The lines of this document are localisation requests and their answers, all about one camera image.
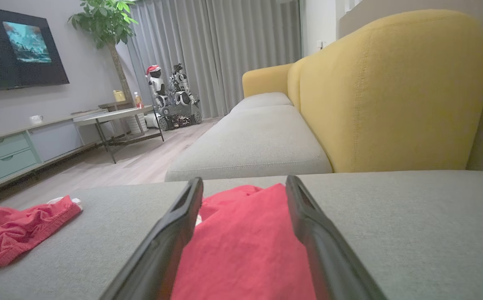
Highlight white robot with santa hat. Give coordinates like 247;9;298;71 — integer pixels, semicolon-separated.
145;65;169;110

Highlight grey pleated curtain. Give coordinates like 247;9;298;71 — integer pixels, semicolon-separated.
126;0;303;119

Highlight large yellow sofa back cushion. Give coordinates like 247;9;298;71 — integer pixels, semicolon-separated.
299;9;483;173

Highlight red mesh shorts white trim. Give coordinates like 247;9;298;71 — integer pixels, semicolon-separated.
0;195;83;274

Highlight black flat screen television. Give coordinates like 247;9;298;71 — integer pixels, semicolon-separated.
0;4;70;93

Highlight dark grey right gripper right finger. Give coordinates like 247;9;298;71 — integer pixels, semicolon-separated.
286;175;388;300

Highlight grey and yellow sofa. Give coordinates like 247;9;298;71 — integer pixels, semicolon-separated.
0;170;483;300

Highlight green leafy indoor tree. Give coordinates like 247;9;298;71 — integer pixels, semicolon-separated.
67;0;139;103

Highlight white ribbed plant pot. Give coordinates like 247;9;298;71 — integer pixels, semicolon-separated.
124;112;149;135

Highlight red basketball jersey white sleeves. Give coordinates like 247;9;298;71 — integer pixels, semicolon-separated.
171;183;318;300

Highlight small grey sofa seat cushion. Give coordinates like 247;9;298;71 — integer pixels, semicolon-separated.
229;92;294;115

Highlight long grey tv cabinet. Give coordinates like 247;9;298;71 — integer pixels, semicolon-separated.
0;109;110;197

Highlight grey white humanoid robot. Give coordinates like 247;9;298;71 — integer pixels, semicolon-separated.
168;62;200;107

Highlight narrow yellow sofa back cushion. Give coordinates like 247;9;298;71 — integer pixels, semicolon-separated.
287;60;305;112

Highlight large grey sofa seat cushion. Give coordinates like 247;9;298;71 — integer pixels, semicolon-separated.
165;105;333;182

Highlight yellow sofa end cushion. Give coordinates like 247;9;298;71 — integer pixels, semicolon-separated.
242;63;294;98

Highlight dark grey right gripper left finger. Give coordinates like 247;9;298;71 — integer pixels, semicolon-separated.
100;177;204;300

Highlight grey metal-legged coffee table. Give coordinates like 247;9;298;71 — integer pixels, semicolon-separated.
73;105;165;164

